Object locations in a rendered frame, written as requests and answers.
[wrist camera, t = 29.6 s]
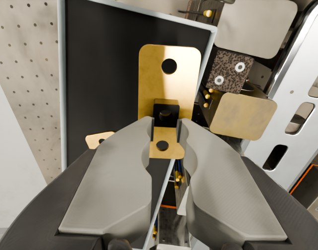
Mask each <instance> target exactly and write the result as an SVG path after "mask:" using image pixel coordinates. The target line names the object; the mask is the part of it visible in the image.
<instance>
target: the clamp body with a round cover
mask: <svg viewBox="0 0 318 250"><path fill-rule="evenodd" d="M198 94H199V99H198V104H199V105H200V108H201V110H202V112H203V115H204V117H205V119H206V122H207V124H208V126H209V129H210V131H211V132H212V133H216V134H221V135H227V136H231V137H236V138H242V139H247V140H252V141H255V140H258V139H260V138H261V136H262V135H263V133H264V131H265V129H266V127H267V126H268V124H269V122H270V120H271V118H272V117H273V115H274V113H275V111H276V109H277V103H276V102H275V101H273V100H272V99H271V98H270V96H267V95H266V94H265V93H263V92H262V91H261V90H260V89H258V88H257V87H256V86H254V85H253V84H252V83H251V82H249V80H248V79H246V80H245V82H244V85H243V87H242V89H241V91H240V94H233V93H228V92H224V91H219V90H215V89H210V88H206V87H205V86H204V84H203V82H202V81H201V83H200V86H199V89H198Z"/></svg>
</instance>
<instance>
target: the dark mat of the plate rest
mask: <svg viewBox="0 0 318 250"><path fill-rule="evenodd" d="M210 33H211V31H210V30H206V29H202V28H198V27H194V26H190V25H186V24H182V23H178V22H174V21H170V20H166V19H162V18H158V17H154V16H150V15H146V14H142V13H138V12H134V11H130V10H126V9H122V8H118V7H114V6H110V5H106V4H102V3H98V2H94V1H90V0H65V40H66V135H67V167H68V166H70V165H71V164H72V163H73V162H74V161H75V160H76V159H77V158H79V157H80V156H81V155H82V154H83V153H84V152H85V151H86V150H88V149H89V146H88V144H87V142H86V136H87V135H89V134H93V133H99V132H105V131H110V130H113V131H115V132H117V131H119V130H121V129H123V128H124V127H126V126H128V125H130V124H132V123H134V122H136V121H138V90H139V51H140V49H141V48H142V47H143V46H144V45H146V44H154V45H169V46H184V47H194V48H196V49H198V50H199V52H200V53H201V61H202V58H203V55H204V52H205V48H206V45H207V42H208V39H209V36H210ZM200 63H201V62H200ZM161 68H162V70H163V71H164V72H165V73H173V72H174V71H175V70H176V68H177V63H176V61H175V60H174V59H165V60H164V61H163V62H162V64H161ZM170 160H171V159H164V158H149V165H148V166H147V167H146V170H147V172H148V173H149V174H150V175H151V177H152V202H151V219H150V223H151V221H152V217H153V214H154V211H155V208H156V205H157V201H158V198H159V194H160V191H161V188H162V185H163V182H164V179H165V175H166V172H167V169H168V166H169V163H170ZM147 233H148V232H147ZM147 233H146V234H145V235H143V236H142V237H140V238H139V239H137V240H136V241H134V242H133V243H131V244H130V246H131V248H134V249H143V246H144V243H145V240H146V236H147Z"/></svg>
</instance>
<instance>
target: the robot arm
mask: <svg viewBox="0 0 318 250"><path fill-rule="evenodd" d="M154 121H155V118H152V117H149V116H146V117H143V118H141V119H139V120H138V121H136V122H134V123H132V124H130V125H128V126H126V127H124V128H123V129H121V130H119V131H117V132H116V133H114V134H113V135H111V136H110V137H108V138H107V139H105V140H104V141H103V142H102V143H101V144H100V145H98V146H97V147H96V148H95V149H88V150H86V151H85V152H84V153H83V154H82V155H81V156H80V157H79V158H77V159H76V160H75V161H74V162H73V163H72V164H71V165H70V166H68V167H67V168H66V169H65V170H64V171H63V172H62V173H61V174H59V175H58V176H57V177H56V178H55V179H54V180H53V181H52V182H50V183H49V184H48V185H47V186H46V187H45V188H44V189H43V190H42V191H40V192H39V193H38V194H37V195H36V196H35V197H34V198H33V199H32V200H31V201H30V202H29V203H28V204H27V205H26V207H25V208H24V209H23V210H22V211H21V212H20V213H19V215H18V216H17V217H16V218H15V220H14V221H13V222H12V223H11V225H10V226H9V228H8V229H7V230H6V232H5V233H4V235H3V236H2V238H1V239H0V250H132V248H131V246H130V244H131V243H133V242H134V241H136V240H137V239H139V238H140V237H142V236H143V235H145V234H146V233H147V232H148V230H149V228H150V219H151V202H152V177H151V175H150V174H149V173H148V172H147V170H146V167H147V166H148V165H149V154H150V143H151V141H153V139H154ZM176 139H177V143H179V144H180V145H181V146H182V148H183V149H184V151H185V153H184V160H183V166H184V168H185V169H186V170H187V171H188V173H189V174H190V176H191V179H190V184H189V190H188V195H187V201H186V206H185V208H186V218H187V228H188V231H189V232H190V234H191V235H192V236H193V237H195V238H196V239H198V240H199V241H201V242H202V243H203V244H205V245H206V246H208V247H209V248H210V250H318V220H317V219H316V218H315V217H314V216H313V215H312V214H311V213H310V212H309V211H308V210H307V209H306V208H305V207H304V206H303V205H302V204H301V203H300V202H299V201H298V200H297V199H295V198H294V197H293V196H292V195H291V194H290V193H289V192H288V191H286V190H285V189H284V188H283V187H282V186H281V185H280V184H279V183H278V182H276V181H275V180H274V179H273V178H272V177H271V176H270V175H269V174H267V173H266V172H265V171H264V170H263V169H262V168H261V167H260V166H259V165H257V164H256V163H255V162H254V161H253V160H252V159H251V158H250V157H248V156H240V154H239V153H238V152H237V151H235V150H234V149H233V148H232V147H231V146H230V145H229V144H227V143H226V142H225V141H224V140H222V139H221V138H219V137H218V136H216V135H215V134H213V133H211V132H210V131H208V130H206V129H205V128H203V127H201V126H200V125H198V124H196V123H195V122H193V121H191V120H190V119H187V118H183V119H177V127H176Z"/></svg>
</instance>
